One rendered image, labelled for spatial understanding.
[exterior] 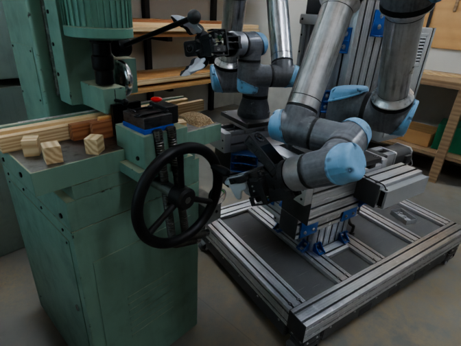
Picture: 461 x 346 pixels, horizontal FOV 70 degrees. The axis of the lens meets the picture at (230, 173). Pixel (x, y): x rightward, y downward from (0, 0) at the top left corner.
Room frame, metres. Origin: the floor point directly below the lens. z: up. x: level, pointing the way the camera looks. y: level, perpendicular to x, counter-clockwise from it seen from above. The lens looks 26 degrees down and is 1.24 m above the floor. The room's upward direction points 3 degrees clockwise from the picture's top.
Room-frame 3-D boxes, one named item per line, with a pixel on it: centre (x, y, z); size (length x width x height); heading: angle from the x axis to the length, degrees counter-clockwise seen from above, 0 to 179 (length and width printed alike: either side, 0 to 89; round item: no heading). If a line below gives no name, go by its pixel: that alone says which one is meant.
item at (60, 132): (0.99, 0.35, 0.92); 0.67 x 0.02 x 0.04; 138
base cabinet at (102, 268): (1.03, 0.47, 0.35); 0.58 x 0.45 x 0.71; 48
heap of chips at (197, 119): (1.10, 0.13, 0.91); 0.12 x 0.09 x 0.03; 48
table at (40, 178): (0.90, 0.28, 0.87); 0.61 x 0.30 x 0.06; 138
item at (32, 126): (0.98, 0.38, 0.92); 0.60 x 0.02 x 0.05; 138
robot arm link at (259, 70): (1.15, -0.06, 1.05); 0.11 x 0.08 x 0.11; 104
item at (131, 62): (1.19, 0.41, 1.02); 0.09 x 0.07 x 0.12; 138
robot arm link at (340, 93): (1.09, -0.38, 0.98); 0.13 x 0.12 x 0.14; 56
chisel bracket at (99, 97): (0.97, 0.39, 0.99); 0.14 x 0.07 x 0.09; 48
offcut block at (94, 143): (0.78, 0.35, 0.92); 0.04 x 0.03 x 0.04; 178
